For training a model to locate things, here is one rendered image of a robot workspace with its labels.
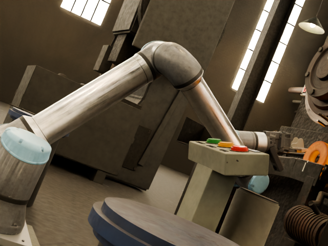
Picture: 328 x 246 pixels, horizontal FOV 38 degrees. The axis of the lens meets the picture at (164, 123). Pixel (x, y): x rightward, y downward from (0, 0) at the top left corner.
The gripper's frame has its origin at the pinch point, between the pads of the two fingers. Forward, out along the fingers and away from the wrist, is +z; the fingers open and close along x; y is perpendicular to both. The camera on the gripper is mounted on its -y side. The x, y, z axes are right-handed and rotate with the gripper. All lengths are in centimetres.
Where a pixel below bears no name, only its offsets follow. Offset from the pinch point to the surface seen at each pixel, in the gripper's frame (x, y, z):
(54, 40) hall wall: 1000, 123, -42
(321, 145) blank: -1.9, 2.9, 7.0
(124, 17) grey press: 311, 94, -19
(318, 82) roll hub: 2.7, 29.5, 5.3
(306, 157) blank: 5.5, -3.4, 4.9
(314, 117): 7.2, 14.2, 8.1
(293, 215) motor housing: -28.2, -20.6, -20.5
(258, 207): -70, -8, -58
